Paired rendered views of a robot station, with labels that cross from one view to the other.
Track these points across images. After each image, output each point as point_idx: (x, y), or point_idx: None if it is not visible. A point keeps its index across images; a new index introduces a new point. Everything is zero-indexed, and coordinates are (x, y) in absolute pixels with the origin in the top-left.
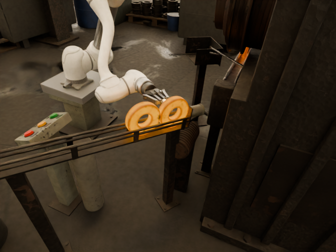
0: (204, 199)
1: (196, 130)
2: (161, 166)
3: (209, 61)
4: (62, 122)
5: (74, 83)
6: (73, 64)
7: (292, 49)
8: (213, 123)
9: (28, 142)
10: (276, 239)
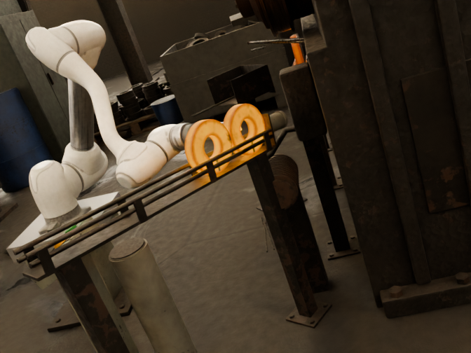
0: (366, 281)
1: (290, 161)
2: (268, 280)
3: (256, 90)
4: (89, 230)
5: (64, 219)
6: (52, 187)
7: None
8: (308, 134)
9: None
10: None
